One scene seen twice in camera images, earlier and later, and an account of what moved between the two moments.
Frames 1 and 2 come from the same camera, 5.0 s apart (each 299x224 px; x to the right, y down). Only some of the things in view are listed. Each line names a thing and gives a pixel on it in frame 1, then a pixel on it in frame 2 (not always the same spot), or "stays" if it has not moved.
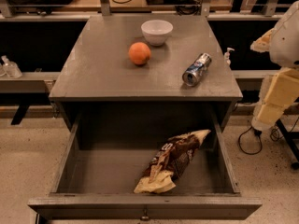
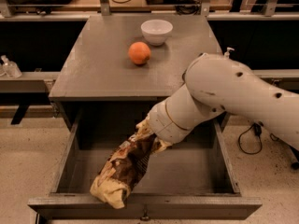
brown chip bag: [168, 162] → [121, 170]
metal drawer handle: [145, 217] stays
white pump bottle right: [226, 57] stays
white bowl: [156, 32] stays
